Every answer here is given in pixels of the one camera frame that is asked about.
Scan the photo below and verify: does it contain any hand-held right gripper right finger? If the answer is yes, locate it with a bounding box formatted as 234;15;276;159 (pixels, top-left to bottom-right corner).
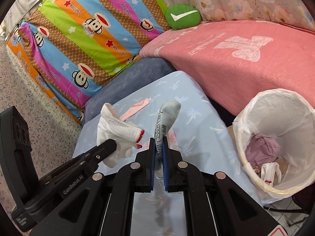
162;136;282;236

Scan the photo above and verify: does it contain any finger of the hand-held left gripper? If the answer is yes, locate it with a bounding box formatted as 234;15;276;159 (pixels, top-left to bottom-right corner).
73;139;118;175

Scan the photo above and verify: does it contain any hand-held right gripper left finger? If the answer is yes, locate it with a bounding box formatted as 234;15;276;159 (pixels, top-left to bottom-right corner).
32;138;155;236

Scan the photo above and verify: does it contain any white sock red trim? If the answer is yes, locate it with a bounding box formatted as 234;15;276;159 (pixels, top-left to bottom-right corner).
97;103;145;169

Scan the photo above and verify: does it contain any light grey printed sock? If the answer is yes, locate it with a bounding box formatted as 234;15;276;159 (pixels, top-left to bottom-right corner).
153;101;182;188

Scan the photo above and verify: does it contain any brown braided hair tie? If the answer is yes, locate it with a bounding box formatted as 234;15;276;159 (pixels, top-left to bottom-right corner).
247;163;262;175

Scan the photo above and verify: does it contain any purple garment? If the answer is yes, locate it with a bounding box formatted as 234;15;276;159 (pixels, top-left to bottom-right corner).
245;133;281;169

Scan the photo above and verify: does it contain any cream white cloth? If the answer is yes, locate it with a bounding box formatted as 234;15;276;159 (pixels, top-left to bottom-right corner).
261;162;282;186

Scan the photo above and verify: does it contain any tan sheer stocking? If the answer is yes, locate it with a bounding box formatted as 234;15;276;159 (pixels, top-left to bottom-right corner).
276;158;290;177

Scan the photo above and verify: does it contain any white lined trash bin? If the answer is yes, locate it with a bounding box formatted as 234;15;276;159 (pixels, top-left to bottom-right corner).
233;88;315;204

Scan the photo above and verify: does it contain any pink white cloth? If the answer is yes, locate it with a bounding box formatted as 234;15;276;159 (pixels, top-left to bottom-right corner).
168;130;183;153

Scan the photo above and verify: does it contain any pink flat cloth piece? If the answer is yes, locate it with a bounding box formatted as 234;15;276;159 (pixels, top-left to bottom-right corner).
120;98;150;121

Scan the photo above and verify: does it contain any light blue palm print sheet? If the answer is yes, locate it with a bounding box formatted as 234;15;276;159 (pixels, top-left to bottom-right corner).
72;70;261;236

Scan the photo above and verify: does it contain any blue-grey seat cushion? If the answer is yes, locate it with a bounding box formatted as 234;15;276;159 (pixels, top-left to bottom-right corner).
82;57;176;126

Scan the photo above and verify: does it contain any striped monkey print pillow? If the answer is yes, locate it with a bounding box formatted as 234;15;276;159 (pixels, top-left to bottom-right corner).
6;21;85;126

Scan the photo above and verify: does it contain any pink blanket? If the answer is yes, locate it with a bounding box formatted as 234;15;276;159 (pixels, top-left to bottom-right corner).
139;20;315;117

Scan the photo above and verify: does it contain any colourful striped monkey quilt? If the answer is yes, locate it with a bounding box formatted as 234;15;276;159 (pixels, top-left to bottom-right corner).
18;0;173;109

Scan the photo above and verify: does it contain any green cushion white check mark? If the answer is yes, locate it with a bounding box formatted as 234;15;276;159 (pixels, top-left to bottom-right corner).
165;4;202;31

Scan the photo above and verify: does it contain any pale floral quilt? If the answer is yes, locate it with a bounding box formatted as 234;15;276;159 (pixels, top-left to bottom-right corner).
155;0;315;33

